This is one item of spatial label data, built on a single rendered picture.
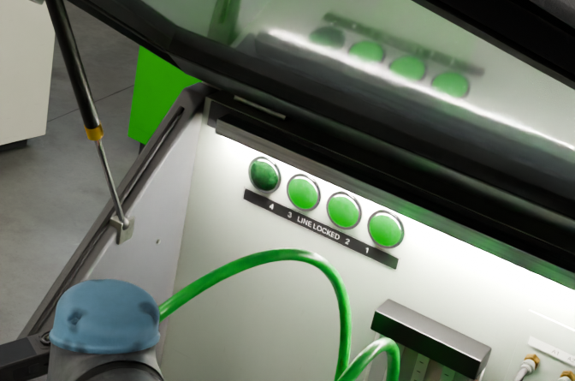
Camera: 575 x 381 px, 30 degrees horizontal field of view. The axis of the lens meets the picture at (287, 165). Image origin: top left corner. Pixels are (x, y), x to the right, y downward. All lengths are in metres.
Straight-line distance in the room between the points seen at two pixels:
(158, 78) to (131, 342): 3.52
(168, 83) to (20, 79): 0.56
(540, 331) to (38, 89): 3.23
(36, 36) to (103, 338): 3.49
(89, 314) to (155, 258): 0.72
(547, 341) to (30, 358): 0.59
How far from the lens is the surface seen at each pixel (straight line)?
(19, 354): 1.10
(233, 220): 1.46
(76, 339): 0.76
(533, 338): 1.31
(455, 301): 1.34
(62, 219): 3.97
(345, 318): 1.28
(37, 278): 3.63
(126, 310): 0.77
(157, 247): 1.47
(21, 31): 4.15
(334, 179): 1.31
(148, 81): 4.29
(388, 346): 1.15
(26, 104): 4.30
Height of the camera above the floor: 2.00
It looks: 26 degrees down
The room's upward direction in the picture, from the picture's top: 12 degrees clockwise
